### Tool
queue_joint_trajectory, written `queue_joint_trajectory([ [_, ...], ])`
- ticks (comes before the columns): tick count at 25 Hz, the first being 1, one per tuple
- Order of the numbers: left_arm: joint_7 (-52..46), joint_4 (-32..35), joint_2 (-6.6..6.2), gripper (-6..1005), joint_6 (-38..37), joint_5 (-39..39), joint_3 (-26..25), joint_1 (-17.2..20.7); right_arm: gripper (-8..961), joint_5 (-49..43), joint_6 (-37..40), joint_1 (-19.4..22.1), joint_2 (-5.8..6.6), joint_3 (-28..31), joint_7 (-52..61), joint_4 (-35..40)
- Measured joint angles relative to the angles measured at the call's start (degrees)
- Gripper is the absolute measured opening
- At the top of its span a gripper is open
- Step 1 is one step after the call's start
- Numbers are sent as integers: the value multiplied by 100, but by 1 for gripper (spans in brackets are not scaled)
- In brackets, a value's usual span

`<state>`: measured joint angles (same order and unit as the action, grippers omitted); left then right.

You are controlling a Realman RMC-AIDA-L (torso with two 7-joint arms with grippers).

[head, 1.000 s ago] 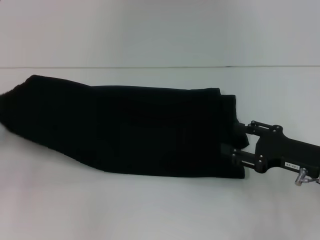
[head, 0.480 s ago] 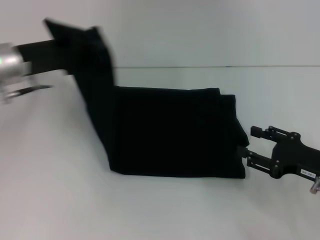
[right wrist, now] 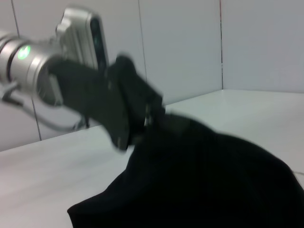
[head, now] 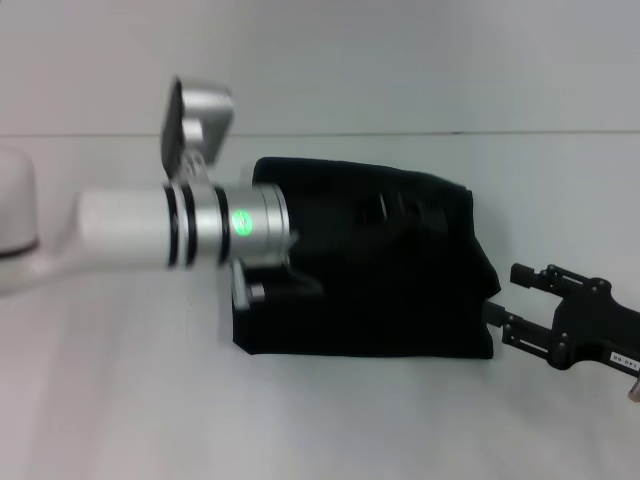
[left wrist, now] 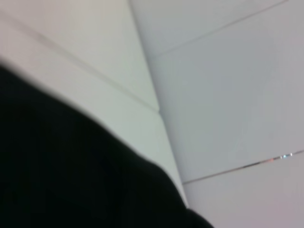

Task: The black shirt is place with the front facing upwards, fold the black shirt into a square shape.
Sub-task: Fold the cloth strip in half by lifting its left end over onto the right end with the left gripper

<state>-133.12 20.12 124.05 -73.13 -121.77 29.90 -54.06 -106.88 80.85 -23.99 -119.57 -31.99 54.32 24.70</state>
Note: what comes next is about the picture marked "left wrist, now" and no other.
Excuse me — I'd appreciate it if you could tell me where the black shirt with FREE print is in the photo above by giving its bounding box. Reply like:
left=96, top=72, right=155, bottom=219
left=0, top=64, right=214, bottom=228

